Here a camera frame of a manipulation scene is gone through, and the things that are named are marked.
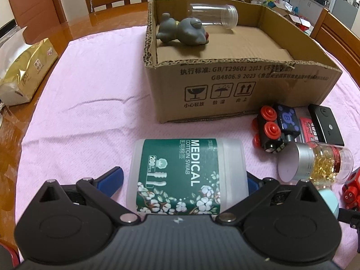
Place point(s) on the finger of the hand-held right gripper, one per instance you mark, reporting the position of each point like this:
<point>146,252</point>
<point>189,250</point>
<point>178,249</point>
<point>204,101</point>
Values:
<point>348,216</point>

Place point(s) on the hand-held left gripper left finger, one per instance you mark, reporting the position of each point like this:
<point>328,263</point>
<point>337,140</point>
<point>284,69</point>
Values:
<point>112,177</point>

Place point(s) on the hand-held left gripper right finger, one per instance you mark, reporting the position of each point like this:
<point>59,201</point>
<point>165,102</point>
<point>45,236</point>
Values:
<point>253,183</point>

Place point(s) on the red toy vehicle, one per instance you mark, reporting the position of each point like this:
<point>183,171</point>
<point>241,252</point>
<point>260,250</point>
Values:
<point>353,194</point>

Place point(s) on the black toy truck red wheels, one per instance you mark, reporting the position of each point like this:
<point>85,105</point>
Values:
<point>271,130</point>

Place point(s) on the capsule bottle silver cap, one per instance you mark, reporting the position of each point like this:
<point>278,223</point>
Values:
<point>326,163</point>

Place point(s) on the cotton swab container green label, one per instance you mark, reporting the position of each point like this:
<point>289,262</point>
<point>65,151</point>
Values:
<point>182,174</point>

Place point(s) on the red card pack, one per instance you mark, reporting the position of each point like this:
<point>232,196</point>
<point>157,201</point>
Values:
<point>309,130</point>

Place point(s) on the black case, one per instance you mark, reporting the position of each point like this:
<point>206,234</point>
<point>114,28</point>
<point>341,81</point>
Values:
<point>326,123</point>

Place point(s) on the cardboard box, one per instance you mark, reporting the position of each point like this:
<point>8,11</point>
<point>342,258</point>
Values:
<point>225,90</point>

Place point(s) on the light blue round object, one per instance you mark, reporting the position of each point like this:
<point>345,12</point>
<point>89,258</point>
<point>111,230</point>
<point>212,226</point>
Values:
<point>329,201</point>

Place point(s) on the pink cloth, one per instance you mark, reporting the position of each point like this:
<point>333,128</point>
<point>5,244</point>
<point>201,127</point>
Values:
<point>98,112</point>

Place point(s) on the gold tissue pack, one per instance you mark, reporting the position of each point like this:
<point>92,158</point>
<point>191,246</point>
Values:
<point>25,70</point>

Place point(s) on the grey toy figure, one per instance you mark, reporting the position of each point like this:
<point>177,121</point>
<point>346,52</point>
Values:
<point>182,31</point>

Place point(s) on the clear jar black lid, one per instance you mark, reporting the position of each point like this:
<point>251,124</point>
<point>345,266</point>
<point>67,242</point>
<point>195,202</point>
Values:
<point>14,36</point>

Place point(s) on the clear plastic jar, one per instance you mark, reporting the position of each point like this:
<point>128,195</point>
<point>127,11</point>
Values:
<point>213,15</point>

